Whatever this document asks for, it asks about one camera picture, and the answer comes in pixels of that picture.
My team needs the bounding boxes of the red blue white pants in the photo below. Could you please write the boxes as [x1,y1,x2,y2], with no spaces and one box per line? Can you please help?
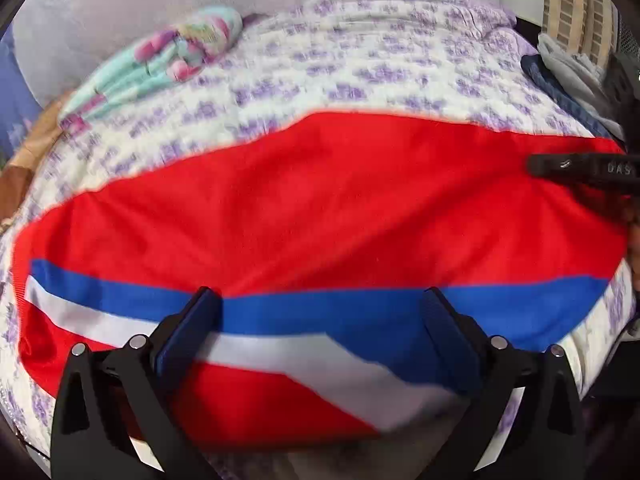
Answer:
[12,113,627,451]

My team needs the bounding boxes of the grey folded garment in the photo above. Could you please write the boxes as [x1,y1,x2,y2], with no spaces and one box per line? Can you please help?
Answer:
[537,32,620,131]

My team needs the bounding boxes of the beige brick pattern curtain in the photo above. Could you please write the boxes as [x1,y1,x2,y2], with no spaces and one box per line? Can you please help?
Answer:
[542,0,618,68]

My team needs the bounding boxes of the purple floral bed quilt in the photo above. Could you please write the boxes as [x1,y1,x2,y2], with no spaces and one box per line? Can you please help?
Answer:
[1,0,636,479]

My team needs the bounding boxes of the brown pillow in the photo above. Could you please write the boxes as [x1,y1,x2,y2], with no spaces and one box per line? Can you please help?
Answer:
[0,91,72,232]

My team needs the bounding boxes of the blue patterned mattress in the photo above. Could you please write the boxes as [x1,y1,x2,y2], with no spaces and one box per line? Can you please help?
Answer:
[0,26,42,164]

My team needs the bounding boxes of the folded teal floral blanket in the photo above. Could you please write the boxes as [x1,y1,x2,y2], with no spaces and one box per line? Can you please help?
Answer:
[58,6,243,131]

